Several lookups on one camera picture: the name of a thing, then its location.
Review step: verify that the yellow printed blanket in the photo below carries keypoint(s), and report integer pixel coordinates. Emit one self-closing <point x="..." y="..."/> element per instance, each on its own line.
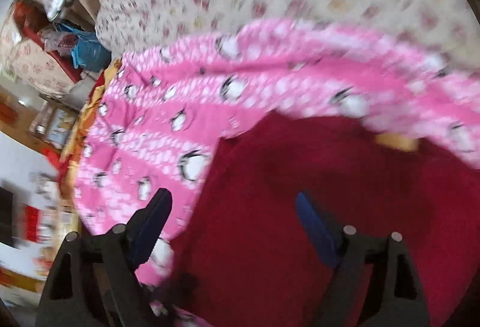
<point x="88" y="113"/>

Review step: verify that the pale floral cloth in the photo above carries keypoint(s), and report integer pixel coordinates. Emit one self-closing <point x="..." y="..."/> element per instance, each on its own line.
<point x="30" y="60"/>

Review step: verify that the red wooden furniture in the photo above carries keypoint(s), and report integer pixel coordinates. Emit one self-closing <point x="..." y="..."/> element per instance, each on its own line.
<point x="30" y="21"/>

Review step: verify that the blue plastic bag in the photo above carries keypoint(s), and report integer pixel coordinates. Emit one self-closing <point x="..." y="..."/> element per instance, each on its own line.
<point x="88" y="49"/>

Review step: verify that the clear plastic bag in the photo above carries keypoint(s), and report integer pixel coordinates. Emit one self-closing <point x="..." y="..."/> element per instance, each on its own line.
<point x="56" y="40"/>

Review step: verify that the dark red sweater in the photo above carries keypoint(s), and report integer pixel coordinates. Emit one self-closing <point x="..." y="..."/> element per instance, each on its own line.
<point x="281" y="218"/>

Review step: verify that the silver metal pot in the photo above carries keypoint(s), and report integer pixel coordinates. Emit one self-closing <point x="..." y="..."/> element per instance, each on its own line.
<point x="58" y="0"/>

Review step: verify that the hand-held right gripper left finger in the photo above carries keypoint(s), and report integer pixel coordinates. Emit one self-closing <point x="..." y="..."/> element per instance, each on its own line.
<point x="148" y="233"/>

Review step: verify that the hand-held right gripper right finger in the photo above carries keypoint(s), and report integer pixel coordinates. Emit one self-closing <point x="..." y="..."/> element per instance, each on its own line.
<point x="318" y="233"/>

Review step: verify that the pink penguin print blanket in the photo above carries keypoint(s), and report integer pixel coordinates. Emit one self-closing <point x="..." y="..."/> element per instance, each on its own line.
<point x="187" y="105"/>

